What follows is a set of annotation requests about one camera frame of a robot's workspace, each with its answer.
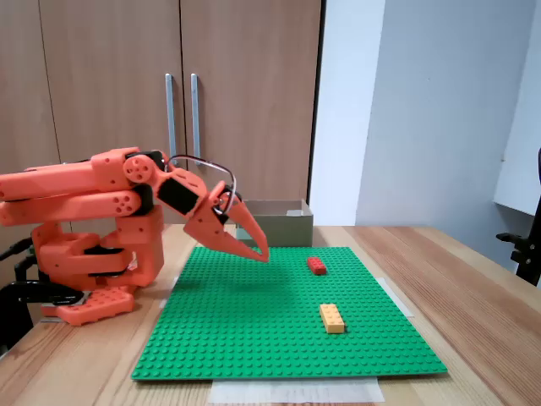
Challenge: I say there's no black camera stand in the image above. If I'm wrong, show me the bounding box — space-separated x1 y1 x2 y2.
495 146 541 289

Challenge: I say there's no servo cable on gripper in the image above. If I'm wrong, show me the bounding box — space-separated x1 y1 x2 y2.
166 154 238 217

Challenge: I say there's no translucent masking tape strip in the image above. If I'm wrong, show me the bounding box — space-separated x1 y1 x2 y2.
380 277 415 318
208 376 386 405
158 276 181 310

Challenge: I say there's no open cardboard box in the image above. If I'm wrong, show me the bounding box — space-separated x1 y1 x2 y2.
234 198 315 249

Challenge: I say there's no metal cabinet handle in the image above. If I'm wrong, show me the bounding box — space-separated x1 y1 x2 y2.
189 73 202 160
164 73 178 160

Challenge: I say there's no black power cable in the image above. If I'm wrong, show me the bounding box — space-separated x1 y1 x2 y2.
0 238 35 261

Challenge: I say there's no red lego block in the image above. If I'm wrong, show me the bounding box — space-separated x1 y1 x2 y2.
307 256 328 277

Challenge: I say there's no wooden cabinet side panel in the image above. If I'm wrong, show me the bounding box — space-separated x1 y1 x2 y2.
0 0 61 177

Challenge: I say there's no green lego baseplate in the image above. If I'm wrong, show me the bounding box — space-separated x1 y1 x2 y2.
130 245 449 382

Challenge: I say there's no black table clamp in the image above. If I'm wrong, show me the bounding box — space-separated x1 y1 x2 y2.
0 253 88 356

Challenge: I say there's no yellow lego block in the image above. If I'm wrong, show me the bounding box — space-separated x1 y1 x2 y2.
319 303 347 336

